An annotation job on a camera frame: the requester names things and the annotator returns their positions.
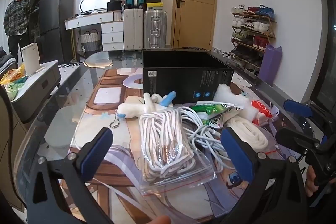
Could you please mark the round white disc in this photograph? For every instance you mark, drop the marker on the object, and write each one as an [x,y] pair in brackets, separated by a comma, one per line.
[98,62]

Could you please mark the person's right hand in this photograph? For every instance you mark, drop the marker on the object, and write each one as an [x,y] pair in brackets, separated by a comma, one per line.
[311,183]

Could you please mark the silver suitcase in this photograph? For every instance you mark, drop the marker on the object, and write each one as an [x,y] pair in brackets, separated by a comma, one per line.
[155,29]

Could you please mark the white lace coil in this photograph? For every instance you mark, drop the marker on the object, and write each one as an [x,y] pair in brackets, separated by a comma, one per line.
[249,130]

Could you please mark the grey side cabinet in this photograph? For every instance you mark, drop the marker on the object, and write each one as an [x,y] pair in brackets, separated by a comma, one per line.
[34,94]

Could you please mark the white tabletop appliance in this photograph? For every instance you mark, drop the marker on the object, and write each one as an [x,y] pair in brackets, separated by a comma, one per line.
[31,58]

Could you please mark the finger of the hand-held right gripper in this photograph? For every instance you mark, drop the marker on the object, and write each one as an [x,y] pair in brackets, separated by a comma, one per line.
[294,138]
[296,108]

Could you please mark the purple bag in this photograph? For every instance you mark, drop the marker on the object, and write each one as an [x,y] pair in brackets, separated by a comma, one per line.
[270,66]

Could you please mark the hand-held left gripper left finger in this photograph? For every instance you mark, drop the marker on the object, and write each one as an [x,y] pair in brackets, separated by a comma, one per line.
[96,151]

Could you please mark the black refrigerator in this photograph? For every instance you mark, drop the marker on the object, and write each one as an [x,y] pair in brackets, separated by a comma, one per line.
[55,11]

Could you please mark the black storage box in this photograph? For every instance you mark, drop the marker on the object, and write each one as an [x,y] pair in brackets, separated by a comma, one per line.
[114,6]

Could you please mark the beige suitcase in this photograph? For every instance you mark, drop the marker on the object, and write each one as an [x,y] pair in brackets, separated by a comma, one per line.
[133,28]

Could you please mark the wooden shoe rack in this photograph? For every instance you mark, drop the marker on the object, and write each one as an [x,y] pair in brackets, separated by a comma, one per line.
[271,29]

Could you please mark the striped floor grille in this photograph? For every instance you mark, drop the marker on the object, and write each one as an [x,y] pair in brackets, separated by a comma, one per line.
[71,65]

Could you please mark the green snack bag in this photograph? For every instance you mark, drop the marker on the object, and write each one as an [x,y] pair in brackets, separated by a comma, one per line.
[11,89]

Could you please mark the black cardboard box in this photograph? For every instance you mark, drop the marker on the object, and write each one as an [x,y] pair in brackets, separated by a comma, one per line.
[178,77]

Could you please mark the person's left hand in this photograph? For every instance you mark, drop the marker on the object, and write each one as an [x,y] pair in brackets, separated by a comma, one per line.
[158,220]

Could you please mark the red white packet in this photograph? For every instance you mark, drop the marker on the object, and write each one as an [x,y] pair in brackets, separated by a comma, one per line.
[260,108]

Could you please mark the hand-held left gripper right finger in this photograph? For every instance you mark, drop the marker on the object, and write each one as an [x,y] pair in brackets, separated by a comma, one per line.
[236,154]

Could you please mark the white foam wrap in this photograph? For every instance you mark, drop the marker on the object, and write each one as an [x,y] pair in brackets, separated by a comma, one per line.
[228,92]

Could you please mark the group of racked sneakers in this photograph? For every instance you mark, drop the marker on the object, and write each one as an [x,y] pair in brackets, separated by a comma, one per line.
[252,26]

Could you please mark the row of loose shoes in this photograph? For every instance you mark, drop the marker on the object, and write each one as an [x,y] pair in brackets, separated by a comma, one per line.
[221,52]

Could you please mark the white desk with drawers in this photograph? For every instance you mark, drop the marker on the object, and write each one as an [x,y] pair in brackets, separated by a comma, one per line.
[111,35]

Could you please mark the dark striped cloth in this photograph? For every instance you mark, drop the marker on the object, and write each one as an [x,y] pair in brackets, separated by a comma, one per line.
[5,61]

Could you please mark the yellow snack bag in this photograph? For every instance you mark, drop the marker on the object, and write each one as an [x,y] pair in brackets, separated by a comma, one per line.
[11,75]

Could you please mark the woven laundry basket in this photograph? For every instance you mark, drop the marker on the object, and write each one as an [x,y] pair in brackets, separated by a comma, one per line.
[89,41]

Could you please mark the white green snack packet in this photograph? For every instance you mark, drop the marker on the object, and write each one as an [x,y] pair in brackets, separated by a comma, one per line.
[218,120]

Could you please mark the oval white mirror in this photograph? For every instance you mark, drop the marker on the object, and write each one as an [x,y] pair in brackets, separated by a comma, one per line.
[94,2]

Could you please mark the yellow black shoe box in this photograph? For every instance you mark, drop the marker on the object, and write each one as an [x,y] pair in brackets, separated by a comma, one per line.
[155,6]

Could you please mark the dark glass door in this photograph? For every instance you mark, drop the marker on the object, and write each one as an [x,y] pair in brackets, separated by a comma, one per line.
[326,56]

